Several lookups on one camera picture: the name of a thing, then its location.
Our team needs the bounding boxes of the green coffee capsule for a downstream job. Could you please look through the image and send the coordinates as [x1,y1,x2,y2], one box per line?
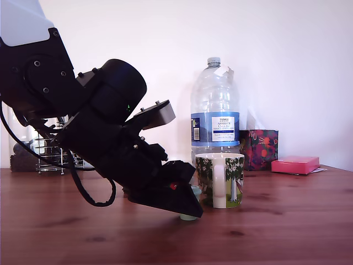
[179,185,201,221]

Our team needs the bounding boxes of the floral printed coffee mug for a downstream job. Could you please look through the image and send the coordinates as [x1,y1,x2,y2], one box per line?
[195,153,245,209]

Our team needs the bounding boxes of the floral tissue box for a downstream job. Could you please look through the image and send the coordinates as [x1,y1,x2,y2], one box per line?
[239,129,279,172]

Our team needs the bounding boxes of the white tissue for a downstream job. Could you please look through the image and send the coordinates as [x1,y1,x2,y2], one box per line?
[246,108,268,130]

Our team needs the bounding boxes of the large clear water bottle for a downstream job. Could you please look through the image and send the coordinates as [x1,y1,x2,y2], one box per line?
[190,57,241,166]

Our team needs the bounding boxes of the pink flat box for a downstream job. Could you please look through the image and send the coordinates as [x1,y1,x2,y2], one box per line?
[271,156,322,176]

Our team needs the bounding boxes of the black round knob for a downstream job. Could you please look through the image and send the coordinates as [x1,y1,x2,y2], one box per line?
[13,142,30,156]

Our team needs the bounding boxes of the clear lidded storage container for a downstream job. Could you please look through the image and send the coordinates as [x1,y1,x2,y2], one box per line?
[7,106,66,172]

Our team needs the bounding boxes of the thick black braided cable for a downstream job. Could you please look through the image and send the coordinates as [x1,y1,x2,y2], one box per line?
[68,153,117,207]

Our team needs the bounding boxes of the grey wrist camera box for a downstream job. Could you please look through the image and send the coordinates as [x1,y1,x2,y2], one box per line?
[129,99,177,132]

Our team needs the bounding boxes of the chrome wire utensil rack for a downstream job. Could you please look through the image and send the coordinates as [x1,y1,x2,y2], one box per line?
[35,137,86,176]

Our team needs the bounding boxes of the thin black cable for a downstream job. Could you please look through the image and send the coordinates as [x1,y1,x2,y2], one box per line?
[0,99,96,172]

